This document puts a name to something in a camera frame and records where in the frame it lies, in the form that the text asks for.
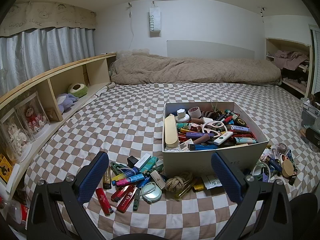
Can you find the closet shelf niche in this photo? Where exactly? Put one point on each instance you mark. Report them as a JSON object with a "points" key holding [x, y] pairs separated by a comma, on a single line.
{"points": [[271, 47]]}

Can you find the clear case red doll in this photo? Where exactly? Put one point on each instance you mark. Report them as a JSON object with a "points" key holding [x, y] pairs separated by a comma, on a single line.
{"points": [[32, 120]]}

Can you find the plastic bottle red label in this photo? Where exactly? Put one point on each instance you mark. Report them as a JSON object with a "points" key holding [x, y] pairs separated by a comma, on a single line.
{"points": [[22, 212]]}

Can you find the clear plastic pen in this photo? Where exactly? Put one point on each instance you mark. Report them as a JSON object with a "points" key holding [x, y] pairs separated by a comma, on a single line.
{"points": [[182, 192]]}

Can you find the pink scissors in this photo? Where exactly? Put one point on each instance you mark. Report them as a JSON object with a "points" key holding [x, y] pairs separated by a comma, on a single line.
{"points": [[203, 127]]}

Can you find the clear storage bin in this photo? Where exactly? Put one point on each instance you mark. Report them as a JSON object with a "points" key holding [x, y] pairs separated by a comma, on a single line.
{"points": [[310, 115]]}

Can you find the grey curtain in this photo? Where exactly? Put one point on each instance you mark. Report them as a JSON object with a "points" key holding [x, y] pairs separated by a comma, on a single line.
{"points": [[50, 50]]}

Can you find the pile of assorted lighters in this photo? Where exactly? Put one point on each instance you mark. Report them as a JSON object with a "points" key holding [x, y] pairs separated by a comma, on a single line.
{"points": [[246, 137]]}

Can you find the white slim box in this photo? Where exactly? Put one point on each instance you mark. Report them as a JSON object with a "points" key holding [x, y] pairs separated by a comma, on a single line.
{"points": [[142, 161]]}

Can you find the beige printed valance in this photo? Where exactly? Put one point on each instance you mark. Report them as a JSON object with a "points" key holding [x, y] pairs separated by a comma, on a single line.
{"points": [[50, 15]]}

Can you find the checkered bed sheet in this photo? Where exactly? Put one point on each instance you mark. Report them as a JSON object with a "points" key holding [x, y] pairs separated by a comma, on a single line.
{"points": [[112, 120]]}

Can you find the red lighter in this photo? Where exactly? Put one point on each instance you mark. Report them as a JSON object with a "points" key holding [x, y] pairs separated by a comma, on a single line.
{"points": [[121, 192], [127, 201], [103, 201]]}

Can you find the white cardboard box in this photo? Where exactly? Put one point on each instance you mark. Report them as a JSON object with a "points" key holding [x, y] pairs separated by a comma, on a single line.
{"points": [[195, 161]]}

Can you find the black tape roll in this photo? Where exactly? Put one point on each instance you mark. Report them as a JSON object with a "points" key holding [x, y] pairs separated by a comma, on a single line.
{"points": [[240, 121]]}

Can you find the yellow printed lighter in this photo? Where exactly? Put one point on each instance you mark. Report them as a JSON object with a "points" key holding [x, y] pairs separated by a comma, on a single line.
{"points": [[117, 178]]}

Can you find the black lighter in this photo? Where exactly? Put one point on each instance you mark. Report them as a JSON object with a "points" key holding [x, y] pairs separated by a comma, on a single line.
{"points": [[292, 179]]}

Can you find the green clothes peg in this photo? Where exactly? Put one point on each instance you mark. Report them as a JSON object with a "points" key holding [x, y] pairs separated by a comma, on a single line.
{"points": [[136, 200], [117, 167]]}

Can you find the beige flat case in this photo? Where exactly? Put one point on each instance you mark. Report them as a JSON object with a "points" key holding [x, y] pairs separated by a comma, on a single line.
{"points": [[171, 132]]}

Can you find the avocado plush toy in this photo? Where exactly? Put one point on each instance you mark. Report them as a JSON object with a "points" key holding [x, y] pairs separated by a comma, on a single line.
{"points": [[81, 91]]}

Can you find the white sachet packet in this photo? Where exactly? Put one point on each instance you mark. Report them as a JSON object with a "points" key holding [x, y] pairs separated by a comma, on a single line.
{"points": [[210, 181]]}

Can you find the white printed card box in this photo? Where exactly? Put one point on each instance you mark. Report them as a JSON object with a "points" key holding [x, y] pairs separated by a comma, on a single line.
{"points": [[185, 146]]}

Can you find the round wooden lid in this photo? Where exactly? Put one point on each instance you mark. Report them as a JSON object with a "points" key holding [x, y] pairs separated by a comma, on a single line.
{"points": [[287, 168]]}

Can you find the white lighter green print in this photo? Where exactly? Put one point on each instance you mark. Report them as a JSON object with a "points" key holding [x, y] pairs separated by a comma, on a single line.
{"points": [[222, 138]]}

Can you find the mint round mirror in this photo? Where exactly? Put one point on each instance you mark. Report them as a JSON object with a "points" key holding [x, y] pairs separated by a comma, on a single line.
{"points": [[151, 193]]}

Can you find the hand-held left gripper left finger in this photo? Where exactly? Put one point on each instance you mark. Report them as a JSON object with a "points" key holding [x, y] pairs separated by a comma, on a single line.
{"points": [[92, 177]]}

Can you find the dark blue lighter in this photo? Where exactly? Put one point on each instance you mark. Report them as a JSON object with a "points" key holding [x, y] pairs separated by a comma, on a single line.
{"points": [[275, 163]]}

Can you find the teal box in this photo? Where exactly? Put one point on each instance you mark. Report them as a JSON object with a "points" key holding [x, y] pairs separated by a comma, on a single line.
{"points": [[151, 164]]}

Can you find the pile of pink clothes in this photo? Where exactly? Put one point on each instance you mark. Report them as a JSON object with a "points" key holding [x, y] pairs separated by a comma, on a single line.
{"points": [[287, 57]]}

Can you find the clear case white doll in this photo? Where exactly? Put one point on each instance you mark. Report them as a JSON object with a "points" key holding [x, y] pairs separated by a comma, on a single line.
{"points": [[15, 135]]}

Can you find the wooden open shelf unit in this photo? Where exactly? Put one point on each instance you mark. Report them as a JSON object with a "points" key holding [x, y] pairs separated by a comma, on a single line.
{"points": [[55, 100]]}

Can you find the yellow box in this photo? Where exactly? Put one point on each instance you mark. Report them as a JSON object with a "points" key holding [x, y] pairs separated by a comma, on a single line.
{"points": [[3, 167]]}

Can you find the black case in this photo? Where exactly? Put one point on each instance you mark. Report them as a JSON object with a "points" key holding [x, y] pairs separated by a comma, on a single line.
{"points": [[313, 140]]}

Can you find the white hanging bag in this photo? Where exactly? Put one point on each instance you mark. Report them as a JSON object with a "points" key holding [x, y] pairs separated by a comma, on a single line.
{"points": [[154, 20]]}

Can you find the black adapter cube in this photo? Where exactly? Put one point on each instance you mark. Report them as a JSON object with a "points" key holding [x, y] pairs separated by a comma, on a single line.
{"points": [[133, 161]]}

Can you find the beige duvet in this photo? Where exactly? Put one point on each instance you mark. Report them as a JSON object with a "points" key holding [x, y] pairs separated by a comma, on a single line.
{"points": [[187, 70]]}

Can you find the purple plush toy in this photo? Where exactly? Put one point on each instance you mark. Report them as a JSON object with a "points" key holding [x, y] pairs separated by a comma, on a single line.
{"points": [[65, 102]]}

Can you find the purple lighter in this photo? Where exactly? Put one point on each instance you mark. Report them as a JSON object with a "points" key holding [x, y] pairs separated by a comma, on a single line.
{"points": [[193, 134]]}

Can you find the small brown box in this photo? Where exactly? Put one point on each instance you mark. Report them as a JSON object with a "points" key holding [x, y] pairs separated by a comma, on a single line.
{"points": [[51, 114]]}

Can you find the small white carton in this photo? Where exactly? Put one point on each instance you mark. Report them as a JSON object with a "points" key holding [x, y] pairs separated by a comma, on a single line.
{"points": [[157, 178]]}

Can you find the white capped bottle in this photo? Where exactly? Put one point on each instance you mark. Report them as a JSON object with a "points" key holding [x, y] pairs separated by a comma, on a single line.
{"points": [[182, 116]]}

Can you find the pale lavender lighter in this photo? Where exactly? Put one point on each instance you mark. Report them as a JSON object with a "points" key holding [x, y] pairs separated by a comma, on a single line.
{"points": [[240, 129]]}

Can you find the brown tube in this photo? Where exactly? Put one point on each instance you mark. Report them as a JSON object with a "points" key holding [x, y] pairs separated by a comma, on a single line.
{"points": [[197, 121], [201, 139]]}

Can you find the white maroon tape roll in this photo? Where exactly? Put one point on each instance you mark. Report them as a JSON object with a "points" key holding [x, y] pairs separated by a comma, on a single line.
{"points": [[193, 112]]}

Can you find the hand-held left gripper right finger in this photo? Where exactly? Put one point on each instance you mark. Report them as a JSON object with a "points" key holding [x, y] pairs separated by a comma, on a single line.
{"points": [[225, 175]]}

